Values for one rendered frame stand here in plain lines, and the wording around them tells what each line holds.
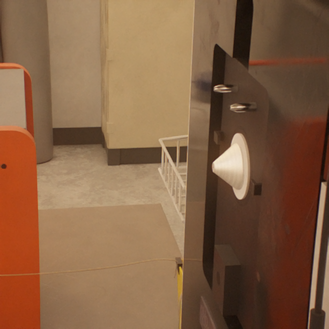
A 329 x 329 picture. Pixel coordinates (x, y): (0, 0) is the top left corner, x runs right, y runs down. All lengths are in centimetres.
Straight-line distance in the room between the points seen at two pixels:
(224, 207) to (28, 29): 310
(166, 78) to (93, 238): 228
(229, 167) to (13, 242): 47
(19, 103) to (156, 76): 272
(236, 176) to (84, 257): 92
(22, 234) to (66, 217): 68
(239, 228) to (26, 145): 40
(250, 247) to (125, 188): 302
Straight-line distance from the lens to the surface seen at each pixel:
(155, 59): 382
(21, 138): 102
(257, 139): 66
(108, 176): 385
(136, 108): 387
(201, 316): 86
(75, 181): 380
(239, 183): 70
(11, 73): 132
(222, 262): 73
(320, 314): 49
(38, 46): 385
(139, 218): 174
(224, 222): 78
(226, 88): 71
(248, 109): 66
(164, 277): 151
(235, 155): 69
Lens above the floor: 146
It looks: 22 degrees down
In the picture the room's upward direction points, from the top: 2 degrees clockwise
